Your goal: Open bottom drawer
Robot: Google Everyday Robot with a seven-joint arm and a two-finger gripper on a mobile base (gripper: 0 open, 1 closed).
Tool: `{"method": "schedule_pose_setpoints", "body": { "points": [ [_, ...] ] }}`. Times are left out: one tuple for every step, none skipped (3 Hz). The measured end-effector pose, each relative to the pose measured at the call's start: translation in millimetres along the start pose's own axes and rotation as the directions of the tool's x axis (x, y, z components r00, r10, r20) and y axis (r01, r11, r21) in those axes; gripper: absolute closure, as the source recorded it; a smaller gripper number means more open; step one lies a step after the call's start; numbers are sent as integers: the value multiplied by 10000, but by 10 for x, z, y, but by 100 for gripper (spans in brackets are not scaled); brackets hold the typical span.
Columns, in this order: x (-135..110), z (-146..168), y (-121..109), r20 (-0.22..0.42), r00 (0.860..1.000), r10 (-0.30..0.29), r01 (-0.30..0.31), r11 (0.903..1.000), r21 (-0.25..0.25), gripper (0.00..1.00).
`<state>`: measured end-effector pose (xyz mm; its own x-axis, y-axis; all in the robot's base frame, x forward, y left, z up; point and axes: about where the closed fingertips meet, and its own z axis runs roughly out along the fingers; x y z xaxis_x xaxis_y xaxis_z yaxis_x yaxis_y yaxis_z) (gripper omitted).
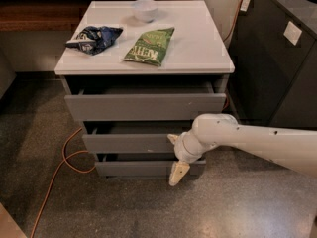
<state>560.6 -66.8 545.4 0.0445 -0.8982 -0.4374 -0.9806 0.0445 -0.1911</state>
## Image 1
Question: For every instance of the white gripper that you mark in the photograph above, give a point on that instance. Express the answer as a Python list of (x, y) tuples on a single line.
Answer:
[(179, 150)]

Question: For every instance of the grey bottom drawer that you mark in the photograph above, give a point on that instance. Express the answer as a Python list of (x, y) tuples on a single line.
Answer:
[(135, 165)]

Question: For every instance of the grey drawer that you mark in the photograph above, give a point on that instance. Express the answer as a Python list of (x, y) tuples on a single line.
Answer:
[(135, 165), (131, 103), (134, 137)]

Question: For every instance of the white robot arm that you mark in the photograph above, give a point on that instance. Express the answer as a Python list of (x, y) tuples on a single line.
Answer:
[(290, 148)]

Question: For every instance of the grey middle drawer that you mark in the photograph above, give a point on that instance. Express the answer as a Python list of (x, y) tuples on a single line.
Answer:
[(134, 137)]

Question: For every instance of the grey three-drawer cabinet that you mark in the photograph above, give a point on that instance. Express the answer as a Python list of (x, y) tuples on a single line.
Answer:
[(196, 52)]

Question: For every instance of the grey top drawer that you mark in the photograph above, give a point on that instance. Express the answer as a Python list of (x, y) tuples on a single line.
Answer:
[(131, 103)]

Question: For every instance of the green chip bag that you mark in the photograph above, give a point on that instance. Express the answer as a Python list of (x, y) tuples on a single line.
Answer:
[(151, 47)]

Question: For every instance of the blue chip bag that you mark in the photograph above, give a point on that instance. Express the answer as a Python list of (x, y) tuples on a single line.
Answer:
[(94, 40)]

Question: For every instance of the dark grey bin cabinet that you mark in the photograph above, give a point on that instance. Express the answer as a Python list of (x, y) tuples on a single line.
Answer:
[(275, 82)]

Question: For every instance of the white bowl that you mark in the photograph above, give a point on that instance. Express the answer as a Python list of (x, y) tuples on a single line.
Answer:
[(145, 10)]

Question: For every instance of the white label sticker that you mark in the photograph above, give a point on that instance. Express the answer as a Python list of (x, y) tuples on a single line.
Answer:
[(292, 33)]

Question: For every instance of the wooden bench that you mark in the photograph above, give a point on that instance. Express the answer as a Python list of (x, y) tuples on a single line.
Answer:
[(42, 15)]

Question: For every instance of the white cable tag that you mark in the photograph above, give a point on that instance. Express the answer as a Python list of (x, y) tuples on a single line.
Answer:
[(245, 5)]

